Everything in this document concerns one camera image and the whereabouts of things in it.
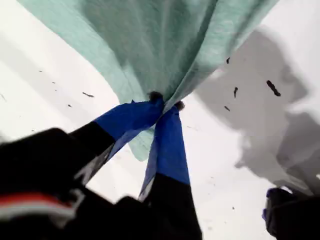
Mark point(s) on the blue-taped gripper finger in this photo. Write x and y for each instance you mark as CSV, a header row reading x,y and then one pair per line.
x,y
170,150
125,117

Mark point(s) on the pale green T-shirt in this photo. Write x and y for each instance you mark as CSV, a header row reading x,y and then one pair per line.
x,y
150,50

